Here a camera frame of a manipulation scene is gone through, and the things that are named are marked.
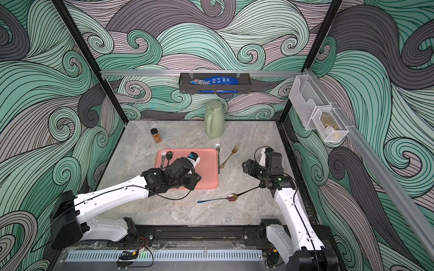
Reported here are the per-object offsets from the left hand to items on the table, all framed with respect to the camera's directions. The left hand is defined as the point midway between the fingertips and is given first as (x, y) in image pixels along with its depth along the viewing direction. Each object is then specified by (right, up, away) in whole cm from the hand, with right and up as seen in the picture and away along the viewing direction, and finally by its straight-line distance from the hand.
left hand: (201, 175), depth 76 cm
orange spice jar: (-30, +17, +28) cm, 44 cm away
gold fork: (+18, +8, +28) cm, 35 cm away
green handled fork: (-25, +5, +25) cm, 35 cm away
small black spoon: (+32, -8, +12) cm, 35 cm away
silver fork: (+9, +9, +31) cm, 34 cm away
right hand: (+25, +3, +5) cm, 26 cm away
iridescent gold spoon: (+15, -13, +8) cm, 22 cm away
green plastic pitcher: (+7, +28, +22) cm, 36 cm away
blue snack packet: (+8, +49, +17) cm, 52 cm away
